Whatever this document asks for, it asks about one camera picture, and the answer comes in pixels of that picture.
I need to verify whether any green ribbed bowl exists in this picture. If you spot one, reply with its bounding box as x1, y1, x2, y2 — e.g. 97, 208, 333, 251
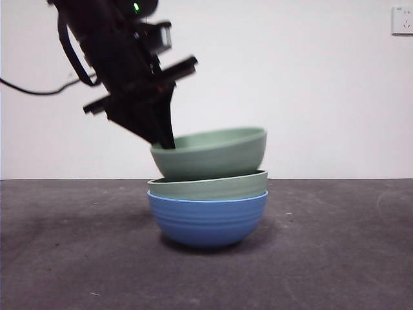
150, 127, 268, 181
147, 169, 269, 202

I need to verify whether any blue ribbed bowl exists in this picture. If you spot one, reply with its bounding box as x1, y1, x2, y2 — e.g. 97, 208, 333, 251
146, 190, 269, 249

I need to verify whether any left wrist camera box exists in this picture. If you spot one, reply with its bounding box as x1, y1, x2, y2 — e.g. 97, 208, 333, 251
138, 21, 172, 53

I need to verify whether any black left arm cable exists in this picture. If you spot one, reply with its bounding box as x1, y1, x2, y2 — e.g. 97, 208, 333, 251
56, 21, 98, 87
0, 72, 99, 96

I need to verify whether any white wall socket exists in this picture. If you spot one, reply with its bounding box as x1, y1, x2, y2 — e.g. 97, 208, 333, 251
392, 5, 413, 36

